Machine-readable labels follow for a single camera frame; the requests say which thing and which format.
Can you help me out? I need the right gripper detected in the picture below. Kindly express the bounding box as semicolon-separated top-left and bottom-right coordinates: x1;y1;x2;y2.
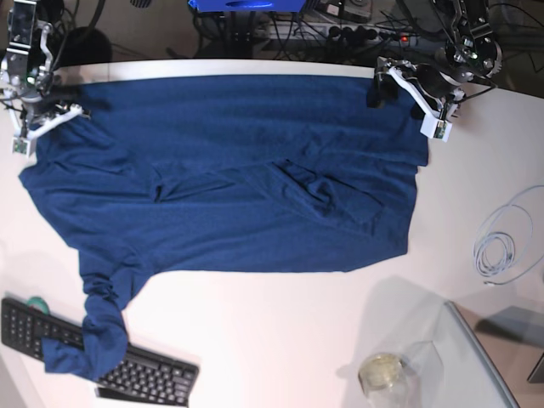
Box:
20;85;81;122

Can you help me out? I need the white power strip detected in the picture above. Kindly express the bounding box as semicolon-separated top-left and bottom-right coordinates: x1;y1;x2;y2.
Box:
263;23;413;45

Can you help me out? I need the dark blue t-shirt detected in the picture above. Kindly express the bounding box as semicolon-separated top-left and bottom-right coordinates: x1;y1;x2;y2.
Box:
20;76;428;380

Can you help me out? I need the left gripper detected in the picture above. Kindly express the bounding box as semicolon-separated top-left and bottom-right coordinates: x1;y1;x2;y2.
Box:
366;64;463;119

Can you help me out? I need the coiled white cable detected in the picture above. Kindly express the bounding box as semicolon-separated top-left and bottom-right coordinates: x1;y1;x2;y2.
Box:
473;184;544;286

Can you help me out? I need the black computer keyboard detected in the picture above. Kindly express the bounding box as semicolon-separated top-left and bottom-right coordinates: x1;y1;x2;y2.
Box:
1;297;199;407

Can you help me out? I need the clear glass jar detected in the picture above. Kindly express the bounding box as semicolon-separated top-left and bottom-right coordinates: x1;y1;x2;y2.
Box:
358;352;411;408

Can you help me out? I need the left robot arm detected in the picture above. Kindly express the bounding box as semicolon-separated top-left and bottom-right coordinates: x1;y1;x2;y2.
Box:
366;1;502;121

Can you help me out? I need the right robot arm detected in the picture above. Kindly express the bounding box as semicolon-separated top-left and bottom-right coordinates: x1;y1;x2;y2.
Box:
1;1;112;127

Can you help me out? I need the blue box with hole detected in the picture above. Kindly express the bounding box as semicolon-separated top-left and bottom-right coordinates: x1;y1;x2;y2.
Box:
188;0;305;12

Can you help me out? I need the green tape roll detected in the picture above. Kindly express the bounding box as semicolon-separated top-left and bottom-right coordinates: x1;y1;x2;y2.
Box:
26;296;50;315

